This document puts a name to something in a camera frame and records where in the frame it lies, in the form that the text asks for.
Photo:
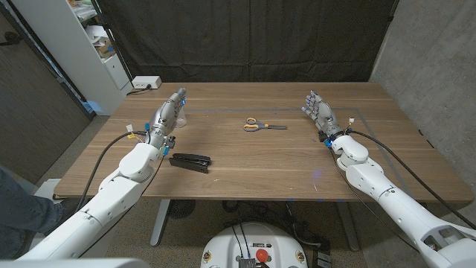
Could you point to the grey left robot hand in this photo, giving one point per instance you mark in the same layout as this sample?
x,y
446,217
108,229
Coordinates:
x,y
166,117

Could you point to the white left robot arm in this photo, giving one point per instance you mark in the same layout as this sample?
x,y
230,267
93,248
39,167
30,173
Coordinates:
x,y
111,193

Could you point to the black stapler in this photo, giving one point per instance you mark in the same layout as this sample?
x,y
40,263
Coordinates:
x,y
190,162

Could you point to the white robot torso shell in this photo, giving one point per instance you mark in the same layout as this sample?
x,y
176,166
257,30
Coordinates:
x,y
74,263

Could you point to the clear plastic measuring cup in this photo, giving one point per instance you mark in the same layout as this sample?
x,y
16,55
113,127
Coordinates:
x,y
181,120

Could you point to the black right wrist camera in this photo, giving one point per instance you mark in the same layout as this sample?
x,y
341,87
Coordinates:
x,y
323,136

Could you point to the grey table leg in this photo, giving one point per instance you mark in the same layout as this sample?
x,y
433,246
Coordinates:
x,y
349,227
160,223

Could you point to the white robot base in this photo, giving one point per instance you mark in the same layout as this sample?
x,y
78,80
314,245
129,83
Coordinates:
x,y
253,242

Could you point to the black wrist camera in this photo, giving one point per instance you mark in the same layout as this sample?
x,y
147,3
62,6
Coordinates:
x,y
323,136
170,142

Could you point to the black backdrop curtain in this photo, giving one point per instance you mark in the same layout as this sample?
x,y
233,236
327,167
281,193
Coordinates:
x,y
245,37

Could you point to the red emergency stop button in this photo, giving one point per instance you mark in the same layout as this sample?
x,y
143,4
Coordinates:
x,y
262,255

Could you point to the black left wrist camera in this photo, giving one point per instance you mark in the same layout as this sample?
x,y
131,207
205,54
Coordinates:
x,y
170,142

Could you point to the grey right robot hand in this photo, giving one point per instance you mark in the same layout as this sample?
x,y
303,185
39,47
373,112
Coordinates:
x,y
323,113

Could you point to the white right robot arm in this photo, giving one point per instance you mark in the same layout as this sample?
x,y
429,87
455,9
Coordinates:
x,y
390,193

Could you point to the black power adapter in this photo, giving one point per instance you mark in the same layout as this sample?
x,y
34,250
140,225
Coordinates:
x,y
322,258

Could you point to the white shelf cabinet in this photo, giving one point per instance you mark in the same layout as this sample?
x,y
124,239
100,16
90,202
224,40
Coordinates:
x,y
74,48

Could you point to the person leg in jeans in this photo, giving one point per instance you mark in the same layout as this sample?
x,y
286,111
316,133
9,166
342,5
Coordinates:
x,y
22,216

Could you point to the cardboard box with blue tape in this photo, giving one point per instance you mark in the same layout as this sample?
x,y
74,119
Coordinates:
x,y
105,48

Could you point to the white power strip box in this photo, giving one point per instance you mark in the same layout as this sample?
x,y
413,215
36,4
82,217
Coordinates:
x,y
146,82

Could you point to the round black floor fan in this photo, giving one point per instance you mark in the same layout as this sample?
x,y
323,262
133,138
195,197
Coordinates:
x,y
181,208

